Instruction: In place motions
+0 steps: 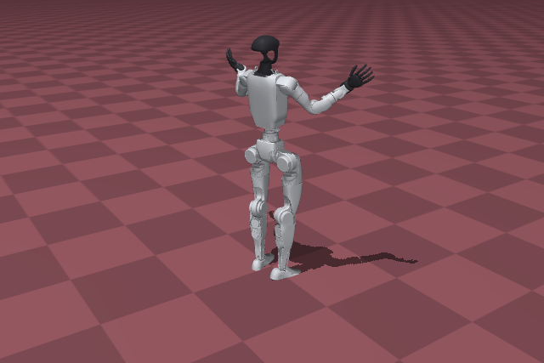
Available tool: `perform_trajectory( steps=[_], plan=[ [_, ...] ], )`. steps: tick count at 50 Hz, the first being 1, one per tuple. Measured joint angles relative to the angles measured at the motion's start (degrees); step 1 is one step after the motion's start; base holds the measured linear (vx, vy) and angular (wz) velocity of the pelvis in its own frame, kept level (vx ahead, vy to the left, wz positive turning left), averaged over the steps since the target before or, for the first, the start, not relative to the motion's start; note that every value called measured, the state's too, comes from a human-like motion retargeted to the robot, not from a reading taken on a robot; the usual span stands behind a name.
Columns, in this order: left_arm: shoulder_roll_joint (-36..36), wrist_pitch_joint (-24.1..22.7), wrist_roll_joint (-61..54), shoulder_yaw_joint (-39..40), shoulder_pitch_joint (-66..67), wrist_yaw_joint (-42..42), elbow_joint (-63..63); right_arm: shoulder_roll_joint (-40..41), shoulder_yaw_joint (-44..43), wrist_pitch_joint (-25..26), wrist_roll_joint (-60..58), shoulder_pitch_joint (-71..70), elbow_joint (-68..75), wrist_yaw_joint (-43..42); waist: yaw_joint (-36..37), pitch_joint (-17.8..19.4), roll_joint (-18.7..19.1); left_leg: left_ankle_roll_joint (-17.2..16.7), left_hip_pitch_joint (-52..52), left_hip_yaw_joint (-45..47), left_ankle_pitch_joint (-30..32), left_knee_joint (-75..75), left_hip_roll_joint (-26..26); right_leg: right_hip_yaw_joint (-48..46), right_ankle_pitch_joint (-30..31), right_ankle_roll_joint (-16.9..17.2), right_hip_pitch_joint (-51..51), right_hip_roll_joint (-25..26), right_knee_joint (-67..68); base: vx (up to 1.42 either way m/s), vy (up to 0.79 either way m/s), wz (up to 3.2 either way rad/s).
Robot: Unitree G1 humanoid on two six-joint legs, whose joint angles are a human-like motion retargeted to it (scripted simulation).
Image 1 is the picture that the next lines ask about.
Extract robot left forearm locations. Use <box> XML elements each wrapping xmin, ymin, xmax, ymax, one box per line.
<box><xmin>235</xmin><ymin>66</ymin><xmax>247</xmax><ymax>93</ymax></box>

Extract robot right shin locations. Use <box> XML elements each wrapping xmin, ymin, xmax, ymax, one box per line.
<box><xmin>275</xmin><ymin>211</ymin><xmax>296</xmax><ymax>271</ymax></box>

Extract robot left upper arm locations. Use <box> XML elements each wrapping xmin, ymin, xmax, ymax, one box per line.
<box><xmin>237</xmin><ymin>69</ymin><xmax>253</xmax><ymax>97</ymax></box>

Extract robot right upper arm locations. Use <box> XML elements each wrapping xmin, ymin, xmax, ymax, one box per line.
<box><xmin>276</xmin><ymin>77</ymin><xmax>319</xmax><ymax>115</ymax></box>

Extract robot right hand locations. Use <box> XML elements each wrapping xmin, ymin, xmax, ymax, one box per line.
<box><xmin>340</xmin><ymin>64</ymin><xmax>374</xmax><ymax>94</ymax></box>

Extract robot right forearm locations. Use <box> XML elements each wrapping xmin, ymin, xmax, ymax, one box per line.
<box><xmin>312</xmin><ymin>84</ymin><xmax>349</xmax><ymax>113</ymax></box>

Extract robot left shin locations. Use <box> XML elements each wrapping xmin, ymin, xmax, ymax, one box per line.
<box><xmin>249</xmin><ymin>201</ymin><xmax>267</xmax><ymax>260</ymax></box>

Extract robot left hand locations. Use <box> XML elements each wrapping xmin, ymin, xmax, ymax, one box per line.
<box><xmin>226</xmin><ymin>48</ymin><xmax>245</xmax><ymax>73</ymax></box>

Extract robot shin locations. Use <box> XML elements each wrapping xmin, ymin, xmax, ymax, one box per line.
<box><xmin>249</xmin><ymin>201</ymin><xmax>267</xmax><ymax>260</ymax></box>
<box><xmin>275</xmin><ymin>211</ymin><xmax>296</xmax><ymax>271</ymax></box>

